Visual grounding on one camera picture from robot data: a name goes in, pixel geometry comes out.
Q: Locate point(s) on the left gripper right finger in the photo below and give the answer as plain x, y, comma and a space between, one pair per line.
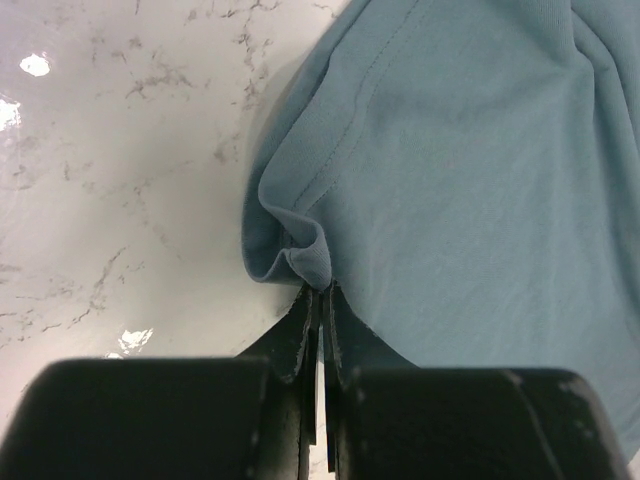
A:
389, 419

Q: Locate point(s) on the blue-grey t shirt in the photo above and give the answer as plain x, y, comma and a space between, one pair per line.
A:
468, 173

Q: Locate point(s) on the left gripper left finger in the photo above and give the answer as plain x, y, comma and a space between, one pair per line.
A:
252, 416

